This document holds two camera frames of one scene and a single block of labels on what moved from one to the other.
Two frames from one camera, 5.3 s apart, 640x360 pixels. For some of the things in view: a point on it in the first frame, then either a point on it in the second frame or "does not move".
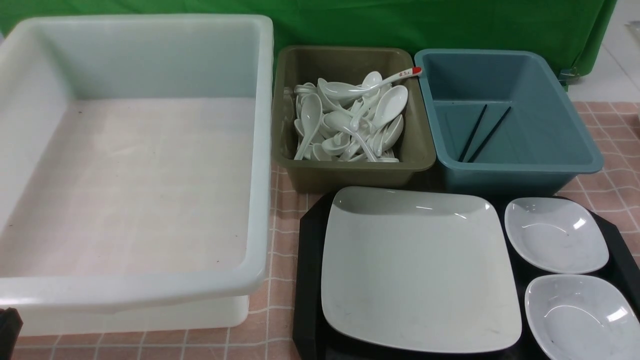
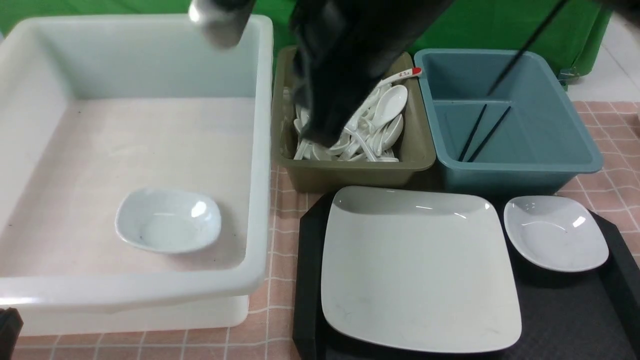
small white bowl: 556,235 does not move
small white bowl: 578,317 → 166,220
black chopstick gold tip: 461,157 does not move
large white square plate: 411,270 does not move
